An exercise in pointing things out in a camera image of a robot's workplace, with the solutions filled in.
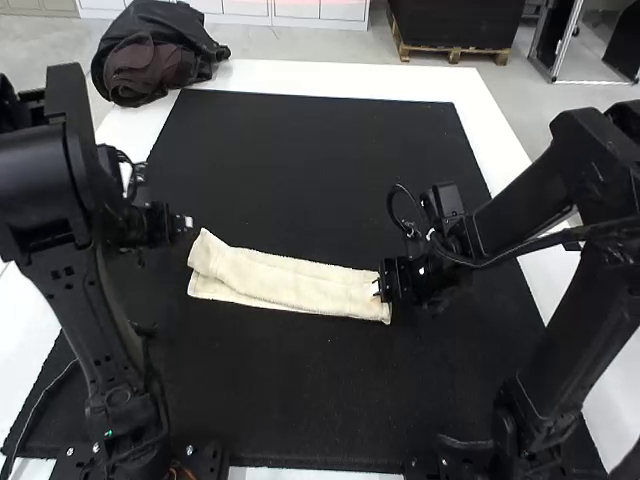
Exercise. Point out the black crate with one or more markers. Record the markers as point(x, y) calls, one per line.
point(460, 20)

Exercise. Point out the wooden pallet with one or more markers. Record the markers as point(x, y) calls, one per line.
point(450, 51)

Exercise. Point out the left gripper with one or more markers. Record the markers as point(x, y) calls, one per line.
point(160, 225)

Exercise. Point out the black mat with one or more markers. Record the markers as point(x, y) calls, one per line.
point(300, 165)

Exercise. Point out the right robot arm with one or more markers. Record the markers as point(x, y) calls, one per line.
point(590, 210)

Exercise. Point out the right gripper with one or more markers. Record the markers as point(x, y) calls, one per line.
point(415, 280)

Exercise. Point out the grey cupboard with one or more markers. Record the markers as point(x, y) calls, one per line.
point(200, 6)

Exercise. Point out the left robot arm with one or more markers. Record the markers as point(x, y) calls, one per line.
point(65, 240)

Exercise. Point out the pale towel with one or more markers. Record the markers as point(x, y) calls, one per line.
point(280, 280)

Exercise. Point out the black bag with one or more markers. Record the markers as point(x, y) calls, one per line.
point(150, 50)

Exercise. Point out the metal frame cart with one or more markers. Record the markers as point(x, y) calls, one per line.
point(550, 40)

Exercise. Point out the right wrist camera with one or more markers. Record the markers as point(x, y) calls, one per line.
point(446, 200)

